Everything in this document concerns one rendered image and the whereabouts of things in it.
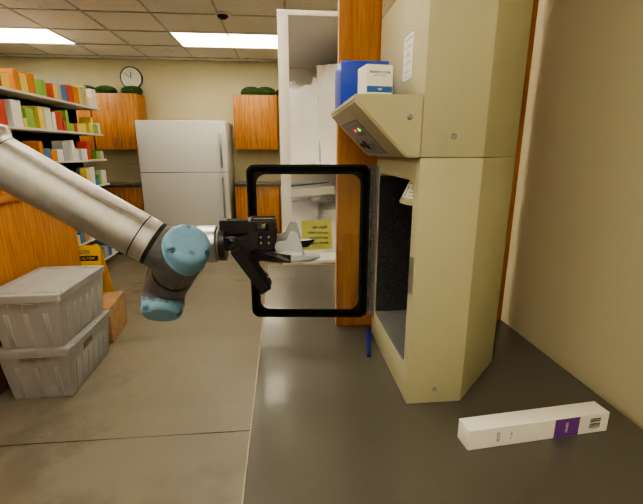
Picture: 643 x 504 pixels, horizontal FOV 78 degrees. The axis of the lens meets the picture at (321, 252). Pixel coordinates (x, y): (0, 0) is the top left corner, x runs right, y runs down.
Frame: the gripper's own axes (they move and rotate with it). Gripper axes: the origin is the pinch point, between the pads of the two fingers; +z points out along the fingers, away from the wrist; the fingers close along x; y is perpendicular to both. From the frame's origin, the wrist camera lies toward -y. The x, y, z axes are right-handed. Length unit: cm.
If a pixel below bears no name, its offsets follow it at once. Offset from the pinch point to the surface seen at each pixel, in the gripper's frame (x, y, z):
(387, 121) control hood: -14.9, 25.2, 10.3
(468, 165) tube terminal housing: -14.9, 18.1, 24.7
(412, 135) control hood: -14.9, 23.0, 14.6
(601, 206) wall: -4, 9, 59
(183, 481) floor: 70, -121, -54
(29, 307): 139, -63, -148
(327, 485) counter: -32.9, -27.7, -1.3
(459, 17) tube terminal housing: -14.9, 40.6, 21.1
